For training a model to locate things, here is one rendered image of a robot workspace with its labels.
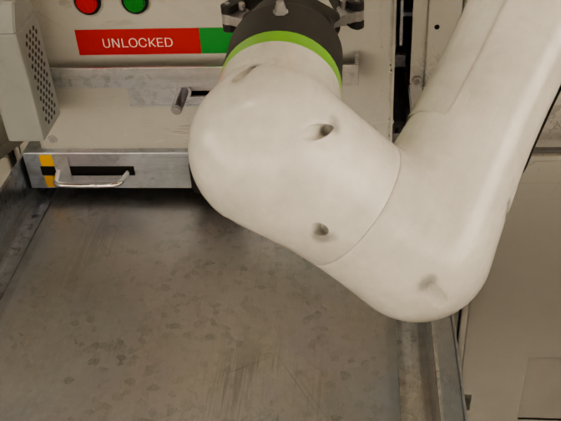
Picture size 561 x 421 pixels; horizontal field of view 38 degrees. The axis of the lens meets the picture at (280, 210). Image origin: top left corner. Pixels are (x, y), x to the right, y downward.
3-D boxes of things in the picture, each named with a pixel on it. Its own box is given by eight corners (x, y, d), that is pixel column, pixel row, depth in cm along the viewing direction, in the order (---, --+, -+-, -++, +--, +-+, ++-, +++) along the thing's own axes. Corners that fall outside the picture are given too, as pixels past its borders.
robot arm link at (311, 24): (341, 17, 57) (212, 20, 58) (342, 157, 64) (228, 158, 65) (342, -15, 62) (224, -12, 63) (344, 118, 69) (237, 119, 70)
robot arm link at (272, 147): (241, 83, 45) (140, 205, 51) (409, 201, 49) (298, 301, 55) (265, -12, 56) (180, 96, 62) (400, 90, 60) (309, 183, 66)
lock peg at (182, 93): (185, 118, 103) (181, 91, 101) (169, 119, 103) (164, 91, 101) (194, 94, 108) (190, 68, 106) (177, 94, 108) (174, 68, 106)
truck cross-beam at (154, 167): (409, 189, 112) (411, 152, 108) (31, 188, 117) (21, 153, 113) (407, 169, 116) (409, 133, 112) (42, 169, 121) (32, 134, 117)
